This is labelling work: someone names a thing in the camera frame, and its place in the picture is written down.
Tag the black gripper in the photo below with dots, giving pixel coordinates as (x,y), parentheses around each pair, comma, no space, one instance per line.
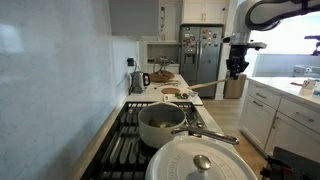
(237,61)

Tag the wooden spatula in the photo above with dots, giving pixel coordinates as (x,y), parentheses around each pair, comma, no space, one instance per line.
(206,84)

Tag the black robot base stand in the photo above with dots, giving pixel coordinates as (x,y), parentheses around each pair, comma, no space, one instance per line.
(293,163)

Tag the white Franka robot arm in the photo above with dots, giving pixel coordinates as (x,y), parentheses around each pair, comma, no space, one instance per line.
(243,20)

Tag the white chopping board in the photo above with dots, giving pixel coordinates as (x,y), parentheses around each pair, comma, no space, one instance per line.
(196,101)

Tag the white open shelf unit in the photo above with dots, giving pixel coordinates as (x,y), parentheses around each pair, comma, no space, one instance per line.
(173,68)

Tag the large white pot lid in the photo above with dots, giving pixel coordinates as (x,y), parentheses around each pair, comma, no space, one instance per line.
(173,160)

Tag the black gas stove cooktop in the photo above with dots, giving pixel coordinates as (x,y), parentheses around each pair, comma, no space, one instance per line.
(116,150)

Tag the wooden bin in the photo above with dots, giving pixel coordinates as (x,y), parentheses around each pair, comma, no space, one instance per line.
(235,86)

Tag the stainless steel refrigerator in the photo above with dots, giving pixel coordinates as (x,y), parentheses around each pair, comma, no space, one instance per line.
(203,60)

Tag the small clear glass cup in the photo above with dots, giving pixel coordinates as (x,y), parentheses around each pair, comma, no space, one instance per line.
(193,93)

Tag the brown vegetable piece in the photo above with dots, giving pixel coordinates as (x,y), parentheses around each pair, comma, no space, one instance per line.
(185,95)

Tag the small red item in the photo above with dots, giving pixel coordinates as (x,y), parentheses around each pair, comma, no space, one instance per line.
(296,84)

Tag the white kitchen island cabinet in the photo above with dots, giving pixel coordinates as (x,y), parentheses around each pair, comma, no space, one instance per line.
(283,113)

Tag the large green broccoli floret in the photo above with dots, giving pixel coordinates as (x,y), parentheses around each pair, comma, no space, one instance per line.
(178,95)

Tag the white countertop appliance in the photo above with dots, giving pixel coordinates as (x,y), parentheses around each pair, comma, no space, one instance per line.
(305,70)

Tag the round cork trivet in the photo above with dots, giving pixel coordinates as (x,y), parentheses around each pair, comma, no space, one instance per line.
(170,90)

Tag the white cabinet above refrigerator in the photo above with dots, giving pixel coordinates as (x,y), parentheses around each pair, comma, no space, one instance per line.
(203,11)

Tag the tall white pantry cabinet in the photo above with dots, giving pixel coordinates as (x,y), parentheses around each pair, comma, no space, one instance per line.
(170,20)

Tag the stainless electric kettle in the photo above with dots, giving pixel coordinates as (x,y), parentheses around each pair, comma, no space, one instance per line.
(138,81)

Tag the black camera on mount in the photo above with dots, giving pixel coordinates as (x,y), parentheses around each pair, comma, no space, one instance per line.
(315,43)

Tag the wall outlet with plug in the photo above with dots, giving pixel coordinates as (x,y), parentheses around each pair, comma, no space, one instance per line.
(130,61)

